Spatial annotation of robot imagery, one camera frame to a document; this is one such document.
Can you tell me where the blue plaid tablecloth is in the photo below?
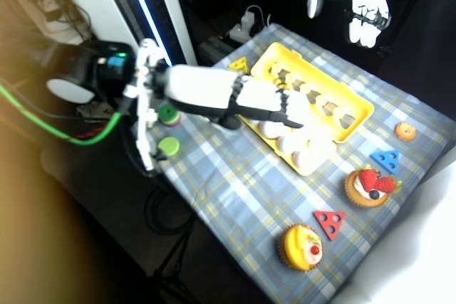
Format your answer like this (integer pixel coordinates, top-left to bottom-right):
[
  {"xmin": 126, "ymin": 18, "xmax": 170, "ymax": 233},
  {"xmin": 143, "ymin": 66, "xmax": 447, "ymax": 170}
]
[{"xmin": 147, "ymin": 22, "xmax": 448, "ymax": 304}]

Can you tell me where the multicoloured stacking ring pile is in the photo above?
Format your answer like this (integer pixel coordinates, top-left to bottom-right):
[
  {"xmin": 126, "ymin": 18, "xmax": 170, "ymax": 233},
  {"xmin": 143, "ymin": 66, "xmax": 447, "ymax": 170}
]
[{"xmin": 156, "ymin": 103, "xmax": 182, "ymax": 129}]

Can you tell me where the white pillar with blue strip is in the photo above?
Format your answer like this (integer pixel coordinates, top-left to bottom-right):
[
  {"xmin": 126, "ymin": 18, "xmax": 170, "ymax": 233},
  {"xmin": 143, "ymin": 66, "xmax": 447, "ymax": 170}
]
[{"xmin": 48, "ymin": 0, "xmax": 199, "ymax": 66}]

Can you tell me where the toy cupcake with strawberries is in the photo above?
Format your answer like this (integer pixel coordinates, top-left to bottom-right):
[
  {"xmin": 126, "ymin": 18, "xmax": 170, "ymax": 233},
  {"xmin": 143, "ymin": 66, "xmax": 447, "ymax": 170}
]
[{"xmin": 343, "ymin": 164, "xmax": 403, "ymax": 209}]

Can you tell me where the white power adapter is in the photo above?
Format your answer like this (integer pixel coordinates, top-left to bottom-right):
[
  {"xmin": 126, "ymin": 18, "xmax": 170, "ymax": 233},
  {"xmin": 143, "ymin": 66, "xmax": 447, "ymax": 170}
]
[{"xmin": 227, "ymin": 4, "xmax": 271, "ymax": 43}]

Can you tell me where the white panel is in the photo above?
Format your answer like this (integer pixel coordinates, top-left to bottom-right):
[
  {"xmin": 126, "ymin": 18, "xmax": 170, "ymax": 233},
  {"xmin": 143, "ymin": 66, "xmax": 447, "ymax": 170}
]
[{"xmin": 333, "ymin": 161, "xmax": 456, "ymax": 304}]

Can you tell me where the toy cupcake with orange slice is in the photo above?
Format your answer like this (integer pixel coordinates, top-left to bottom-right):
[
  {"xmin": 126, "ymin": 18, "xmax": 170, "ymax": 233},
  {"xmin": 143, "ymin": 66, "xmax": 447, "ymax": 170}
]
[{"xmin": 277, "ymin": 224, "xmax": 324, "ymax": 272}]

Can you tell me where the tan toy biscuit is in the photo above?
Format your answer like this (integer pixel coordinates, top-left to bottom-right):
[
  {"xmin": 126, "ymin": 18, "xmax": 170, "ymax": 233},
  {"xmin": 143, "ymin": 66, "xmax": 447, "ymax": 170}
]
[{"xmin": 394, "ymin": 121, "xmax": 417, "ymax": 142}]

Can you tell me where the yellow plastic egg carton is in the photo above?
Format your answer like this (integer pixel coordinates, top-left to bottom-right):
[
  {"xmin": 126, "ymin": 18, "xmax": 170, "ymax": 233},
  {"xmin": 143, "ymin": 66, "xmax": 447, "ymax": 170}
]
[{"xmin": 245, "ymin": 41, "xmax": 375, "ymax": 177}]

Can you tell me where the red triangle block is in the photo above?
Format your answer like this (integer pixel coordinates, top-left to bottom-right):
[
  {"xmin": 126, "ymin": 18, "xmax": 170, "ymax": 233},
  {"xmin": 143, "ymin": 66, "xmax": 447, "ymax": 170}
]
[{"xmin": 313, "ymin": 210, "xmax": 346, "ymax": 242}]

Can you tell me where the blue triangle block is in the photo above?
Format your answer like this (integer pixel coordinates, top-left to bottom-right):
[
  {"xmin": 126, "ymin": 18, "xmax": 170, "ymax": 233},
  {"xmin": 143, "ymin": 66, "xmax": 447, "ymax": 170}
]
[{"xmin": 370, "ymin": 150, "xmax": 400, "ymax": 175}]

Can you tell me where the yellow triangle block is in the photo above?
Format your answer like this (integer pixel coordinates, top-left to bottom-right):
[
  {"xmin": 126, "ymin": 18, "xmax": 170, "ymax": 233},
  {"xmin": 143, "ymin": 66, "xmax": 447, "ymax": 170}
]
[{"xmin": 227, "ymin": 56, "xmax": 251, "ymax": 73}]

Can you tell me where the red cable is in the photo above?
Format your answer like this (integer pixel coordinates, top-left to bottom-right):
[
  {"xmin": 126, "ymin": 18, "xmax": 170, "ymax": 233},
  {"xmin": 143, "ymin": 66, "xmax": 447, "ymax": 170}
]
[{"xmin": 74, "ymin": 124, "xmax": 108, "ymax": 140}]

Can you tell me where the white toy egg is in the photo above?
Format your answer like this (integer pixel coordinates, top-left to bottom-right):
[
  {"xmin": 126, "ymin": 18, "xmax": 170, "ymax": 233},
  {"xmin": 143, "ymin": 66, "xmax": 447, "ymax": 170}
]
[
  {"xmin": 276, "ymin": 135, "xmax": 304, "ymax": 154},
  {"xmin": 294, "ymin": 150, "xmax": 323, "ymax": 174},
  {"xmin": 259, "ymin": 121, "xmax": 286, "ymax": 140},
  {"xmin": 309, "ymin": 135, "xmax": 338, "ymax": 158}
]

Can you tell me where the green cable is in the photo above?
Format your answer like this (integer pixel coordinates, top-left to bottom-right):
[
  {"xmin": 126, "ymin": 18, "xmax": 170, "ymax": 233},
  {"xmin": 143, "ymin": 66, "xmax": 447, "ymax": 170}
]
[{"xmin": 0, "ymin": 83, "xmax": 124, "ymax": 147}]

